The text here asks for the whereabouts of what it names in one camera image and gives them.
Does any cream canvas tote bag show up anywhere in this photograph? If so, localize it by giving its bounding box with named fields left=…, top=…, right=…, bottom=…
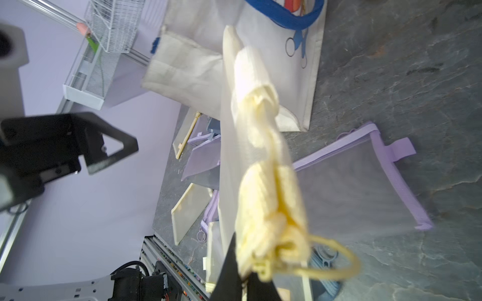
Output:
left=143, top=1, right=326, bottom=132

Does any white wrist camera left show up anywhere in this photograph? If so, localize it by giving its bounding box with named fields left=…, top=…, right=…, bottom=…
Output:
left=1, top=23, right=29, bottom=120

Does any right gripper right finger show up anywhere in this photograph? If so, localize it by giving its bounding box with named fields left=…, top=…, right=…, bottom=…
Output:
left=247, top=273, right=281, bottom=301

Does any artificial pink tulip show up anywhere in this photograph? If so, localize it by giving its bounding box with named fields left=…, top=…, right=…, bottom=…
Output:
left=76, top=23, right=99, bottom=53

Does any small white wire basket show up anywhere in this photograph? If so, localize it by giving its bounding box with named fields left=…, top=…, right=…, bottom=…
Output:
left=64, top=38, right=121, bottom=110

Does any long white wire shelf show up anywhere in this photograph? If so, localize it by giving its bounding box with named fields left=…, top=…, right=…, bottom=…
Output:
left=85, top=0, right=145, bottom=53

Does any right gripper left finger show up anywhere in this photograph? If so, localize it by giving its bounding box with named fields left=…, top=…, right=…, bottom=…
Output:
left=210, top=233, right=242, bottom=301

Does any yellow mesh pouch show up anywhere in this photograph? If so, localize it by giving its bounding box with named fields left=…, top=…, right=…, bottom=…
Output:
left=171, top=183, right=213, bottom=245
left=173, top=108, right=201, bottom=160
left=222, top=26, right=360, bottom=282

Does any blue grey mesh pouch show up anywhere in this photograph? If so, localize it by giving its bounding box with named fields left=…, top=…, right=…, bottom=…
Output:
left=308, top=244, right=343, bottom=301

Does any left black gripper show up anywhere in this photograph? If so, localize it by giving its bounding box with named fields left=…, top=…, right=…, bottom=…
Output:
left=1, top=112, right=139, bottom=211

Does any purple mesh pouch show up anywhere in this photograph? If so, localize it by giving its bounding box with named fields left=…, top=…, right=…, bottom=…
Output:
left=182, top=135, right=221, bottom=181
left=293, top=122, right=433, bottom=243

